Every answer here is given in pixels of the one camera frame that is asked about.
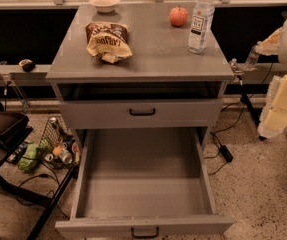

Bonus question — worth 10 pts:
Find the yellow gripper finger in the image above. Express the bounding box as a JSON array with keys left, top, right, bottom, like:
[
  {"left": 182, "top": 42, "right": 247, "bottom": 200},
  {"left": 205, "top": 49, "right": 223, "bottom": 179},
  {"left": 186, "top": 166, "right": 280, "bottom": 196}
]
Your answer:
[
  {"left": 255, "top": 28, "right": 281, "bottom": 56},
  {"left": 257, "top": 74, "right": 287, "bottom": 138}
]

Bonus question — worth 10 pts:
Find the grey drawer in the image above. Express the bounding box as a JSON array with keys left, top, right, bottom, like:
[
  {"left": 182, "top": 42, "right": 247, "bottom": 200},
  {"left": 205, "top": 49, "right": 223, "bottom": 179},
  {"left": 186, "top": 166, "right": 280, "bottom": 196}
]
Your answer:
[
  {"left": 59, "top": 99, "right": 223, "bottom": 129},
  {"left": 55, "top": 128, "right": 233, "bottom": 239}
]

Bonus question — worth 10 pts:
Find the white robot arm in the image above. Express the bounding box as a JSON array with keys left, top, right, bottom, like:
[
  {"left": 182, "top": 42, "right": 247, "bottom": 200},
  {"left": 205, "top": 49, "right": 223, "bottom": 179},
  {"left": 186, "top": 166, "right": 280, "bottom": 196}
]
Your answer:
[{"left": 255, "top": 19, "right": 287, "bottom": 138}]

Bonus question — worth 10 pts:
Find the grey drawer cabinet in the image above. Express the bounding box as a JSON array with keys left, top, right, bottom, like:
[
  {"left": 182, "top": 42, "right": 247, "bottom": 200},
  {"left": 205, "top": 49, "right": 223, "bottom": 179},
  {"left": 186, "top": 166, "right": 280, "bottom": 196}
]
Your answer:
[{"left": 46, "top": 3, "right": 232, "bottom": 138}]

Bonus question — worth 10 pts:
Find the grey top drawer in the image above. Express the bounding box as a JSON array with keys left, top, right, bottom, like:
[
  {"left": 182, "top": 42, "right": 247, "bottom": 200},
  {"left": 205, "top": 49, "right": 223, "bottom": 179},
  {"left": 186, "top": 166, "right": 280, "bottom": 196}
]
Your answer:
[{"left": 59, "top": 99, "right": 223, "bottom": 129}]

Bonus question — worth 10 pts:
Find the small clear water bottle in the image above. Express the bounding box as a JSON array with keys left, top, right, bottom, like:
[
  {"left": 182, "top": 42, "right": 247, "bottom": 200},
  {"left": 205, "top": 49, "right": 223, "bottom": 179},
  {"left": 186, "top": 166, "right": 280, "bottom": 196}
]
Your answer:
[{"left": 243, "top": 43, "right": 260, "bottom": 71}]

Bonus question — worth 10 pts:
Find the black stand leg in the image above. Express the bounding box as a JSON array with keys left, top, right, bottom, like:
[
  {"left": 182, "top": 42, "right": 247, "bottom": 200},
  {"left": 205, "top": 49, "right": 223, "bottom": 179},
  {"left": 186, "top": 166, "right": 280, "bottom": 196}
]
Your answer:
[{"left": 236, "top": 74, "right": 267, "bottom": 142}]

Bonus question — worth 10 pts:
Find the large clear water bottle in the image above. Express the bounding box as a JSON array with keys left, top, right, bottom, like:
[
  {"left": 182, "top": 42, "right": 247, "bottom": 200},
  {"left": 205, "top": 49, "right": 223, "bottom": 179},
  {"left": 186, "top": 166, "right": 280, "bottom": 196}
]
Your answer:
[{"left": 188, "top": 0, "right": 215, "bottom": 54}]

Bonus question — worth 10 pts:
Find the black power adapter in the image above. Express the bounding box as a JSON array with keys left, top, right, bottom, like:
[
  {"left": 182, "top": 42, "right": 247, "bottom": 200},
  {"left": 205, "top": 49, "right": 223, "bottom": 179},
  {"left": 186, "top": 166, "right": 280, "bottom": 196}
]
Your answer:
[{"left": 219, "top": 145, "right": 233, "bottom": 163}]

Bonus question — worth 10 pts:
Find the red apple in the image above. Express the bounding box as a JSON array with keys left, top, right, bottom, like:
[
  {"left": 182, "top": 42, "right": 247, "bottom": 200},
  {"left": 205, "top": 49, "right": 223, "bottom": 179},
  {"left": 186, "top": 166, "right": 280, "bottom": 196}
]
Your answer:
[{"left": 169, "top": 6, "right": 188, "bottom": 27}]

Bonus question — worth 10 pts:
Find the brown chip bag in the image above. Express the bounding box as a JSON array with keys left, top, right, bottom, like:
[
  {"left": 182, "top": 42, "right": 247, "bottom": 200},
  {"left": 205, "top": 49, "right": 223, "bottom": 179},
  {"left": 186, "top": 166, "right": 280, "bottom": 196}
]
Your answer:
[{"left": 85, "top": 21, "right": 133, "bottom": 64}]

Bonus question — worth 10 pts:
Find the white ceramic bowl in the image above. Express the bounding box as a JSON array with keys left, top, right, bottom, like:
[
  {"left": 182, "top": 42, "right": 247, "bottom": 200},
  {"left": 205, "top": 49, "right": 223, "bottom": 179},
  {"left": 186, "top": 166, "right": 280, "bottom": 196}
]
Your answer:
[{"left": 89, "top": 0, "right": 120, "bottom": 13}]

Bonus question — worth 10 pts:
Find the black tape measure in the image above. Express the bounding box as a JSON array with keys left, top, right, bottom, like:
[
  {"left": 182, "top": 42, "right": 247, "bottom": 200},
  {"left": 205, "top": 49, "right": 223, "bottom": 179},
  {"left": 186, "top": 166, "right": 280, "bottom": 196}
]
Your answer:
[{"left": 19, "top": 59, "right": 36, "bottom": 72}]

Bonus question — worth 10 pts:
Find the green bag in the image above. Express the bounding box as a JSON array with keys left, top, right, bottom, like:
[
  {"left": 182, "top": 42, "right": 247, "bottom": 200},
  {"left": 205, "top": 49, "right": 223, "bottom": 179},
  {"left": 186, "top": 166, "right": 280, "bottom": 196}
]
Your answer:
[{"left": 18, "top": 142, "right": 48, "bottom": 173}]

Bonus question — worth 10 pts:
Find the black side table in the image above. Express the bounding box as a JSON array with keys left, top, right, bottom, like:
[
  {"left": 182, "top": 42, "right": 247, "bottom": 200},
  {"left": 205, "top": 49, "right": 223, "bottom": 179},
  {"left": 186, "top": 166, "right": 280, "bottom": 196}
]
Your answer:
[{"left": 0, "top": 125, "right": 79, "bottom": 240}]

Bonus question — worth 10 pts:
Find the wire basket with cans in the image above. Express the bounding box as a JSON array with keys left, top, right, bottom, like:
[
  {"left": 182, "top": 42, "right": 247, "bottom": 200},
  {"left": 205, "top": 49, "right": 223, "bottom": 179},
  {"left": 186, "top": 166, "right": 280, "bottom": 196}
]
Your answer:
[{"left": 38, "top": 116, "right": 80, "bottom": 169}]

